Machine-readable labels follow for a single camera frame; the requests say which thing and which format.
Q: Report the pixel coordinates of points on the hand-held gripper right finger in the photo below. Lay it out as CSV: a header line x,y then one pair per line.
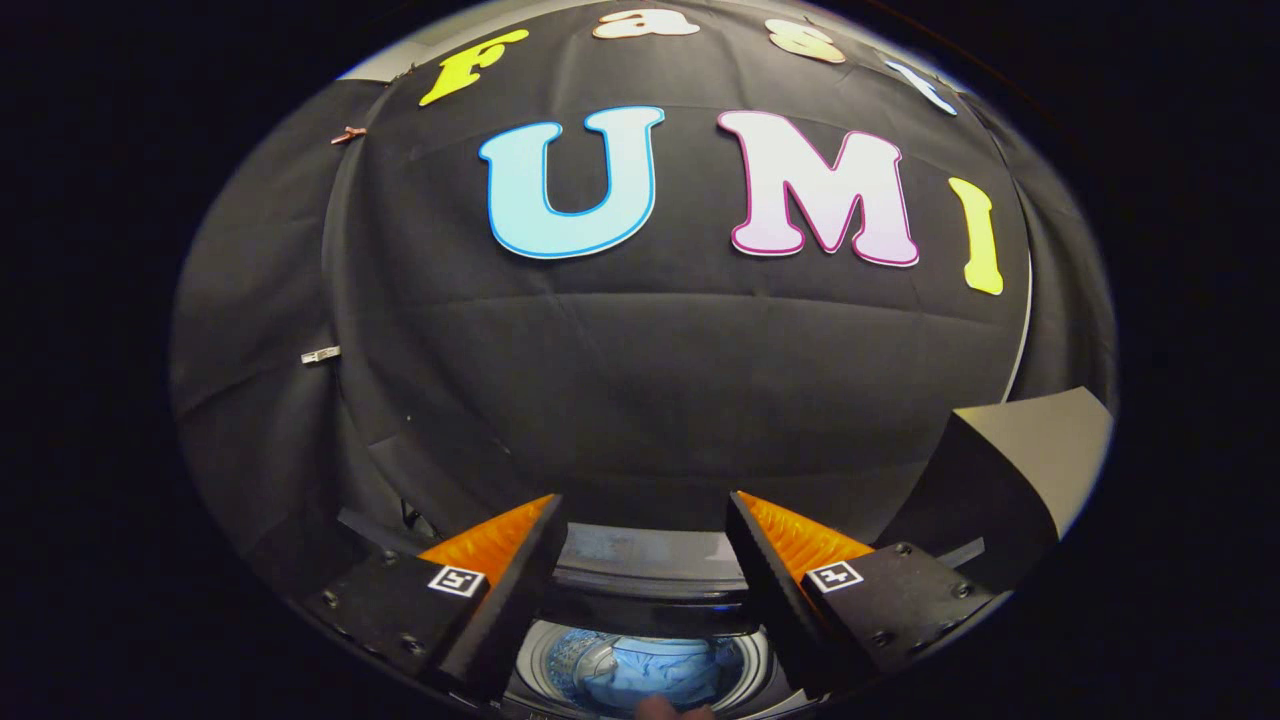
x,y
775,600

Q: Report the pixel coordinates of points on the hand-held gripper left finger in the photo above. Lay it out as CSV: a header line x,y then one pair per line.
x,y
520,600

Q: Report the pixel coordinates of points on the small grey washing machine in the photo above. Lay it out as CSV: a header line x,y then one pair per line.
x,y
650,575

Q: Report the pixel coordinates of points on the light blue shirt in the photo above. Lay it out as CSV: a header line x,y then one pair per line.
x,y
650,675

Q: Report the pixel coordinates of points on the black backdrop cloth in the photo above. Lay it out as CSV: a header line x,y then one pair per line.
x,y
620,380

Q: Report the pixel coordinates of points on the silver cloth clip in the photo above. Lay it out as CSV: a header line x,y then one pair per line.
x,y
320,354

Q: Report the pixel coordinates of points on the silver grey appliance box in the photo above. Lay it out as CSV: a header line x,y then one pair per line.
x,y
1050,440

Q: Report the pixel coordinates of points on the pink cloth clip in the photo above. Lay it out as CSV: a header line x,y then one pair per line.
x,y
348,134

